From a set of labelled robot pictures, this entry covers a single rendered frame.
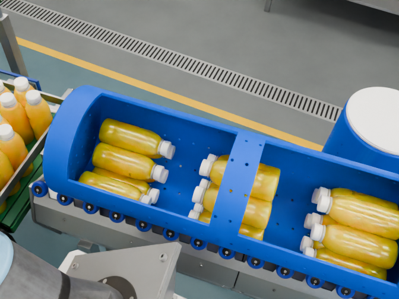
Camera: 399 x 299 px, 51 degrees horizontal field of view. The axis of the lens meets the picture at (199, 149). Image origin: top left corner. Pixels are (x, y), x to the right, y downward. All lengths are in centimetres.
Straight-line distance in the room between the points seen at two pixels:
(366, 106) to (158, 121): 66
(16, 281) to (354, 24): 341
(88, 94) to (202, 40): 222
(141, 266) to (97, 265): 12
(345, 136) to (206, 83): 162
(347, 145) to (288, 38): 207
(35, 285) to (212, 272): 68
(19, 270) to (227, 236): 51
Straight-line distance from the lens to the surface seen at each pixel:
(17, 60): 163
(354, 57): 336
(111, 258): 72
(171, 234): 109
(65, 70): 296
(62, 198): 117
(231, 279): 116
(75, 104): 100
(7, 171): 121
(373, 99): 144
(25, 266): 56
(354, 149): 135
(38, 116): 128
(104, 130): 108
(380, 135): 134
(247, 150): 91
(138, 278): 64
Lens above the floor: 195
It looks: 52 degrees down
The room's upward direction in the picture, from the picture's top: 7 degrees clockwise
